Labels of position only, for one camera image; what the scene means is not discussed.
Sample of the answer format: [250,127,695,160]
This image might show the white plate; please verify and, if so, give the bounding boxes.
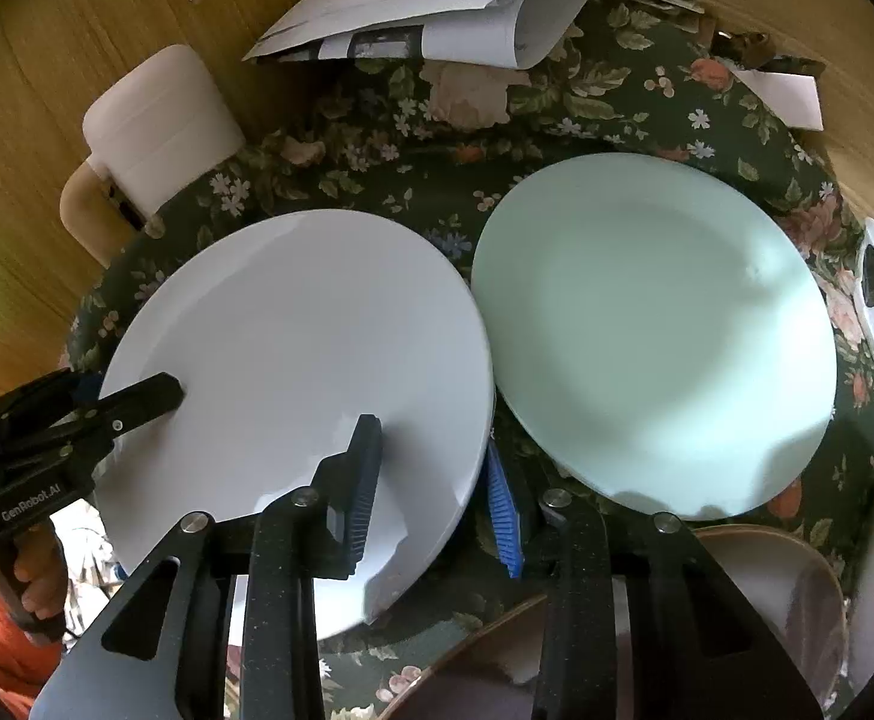
[94,210,496,642]

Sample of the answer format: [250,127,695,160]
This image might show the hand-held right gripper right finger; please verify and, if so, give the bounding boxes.
[483,441,826,720]

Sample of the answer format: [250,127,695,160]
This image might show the floral green tablecloth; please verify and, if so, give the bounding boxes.
[62,0,874,720]

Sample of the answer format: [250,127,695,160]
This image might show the folded white card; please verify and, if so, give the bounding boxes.
[729,60,825,133]

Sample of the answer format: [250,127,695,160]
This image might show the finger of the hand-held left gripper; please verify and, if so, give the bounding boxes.
[0,373,184,458]
[0,367,106,436]

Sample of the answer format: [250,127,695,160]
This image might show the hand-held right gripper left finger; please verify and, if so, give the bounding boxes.
[28,414,384,720]

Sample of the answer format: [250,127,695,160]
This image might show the person's left hand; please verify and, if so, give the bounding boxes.
[0,521,70,635]

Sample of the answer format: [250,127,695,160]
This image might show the white paper sheets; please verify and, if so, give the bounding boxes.
[242,0,606,70]

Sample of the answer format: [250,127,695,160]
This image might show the pale green plate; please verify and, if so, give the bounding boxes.
[471,152,839,522]

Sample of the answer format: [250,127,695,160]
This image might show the brown rimmed bowl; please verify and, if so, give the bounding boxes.
[388,592,552,720]
[687,523,852,720]

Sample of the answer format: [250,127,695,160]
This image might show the cream white chair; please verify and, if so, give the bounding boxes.
[59,43,247,267]

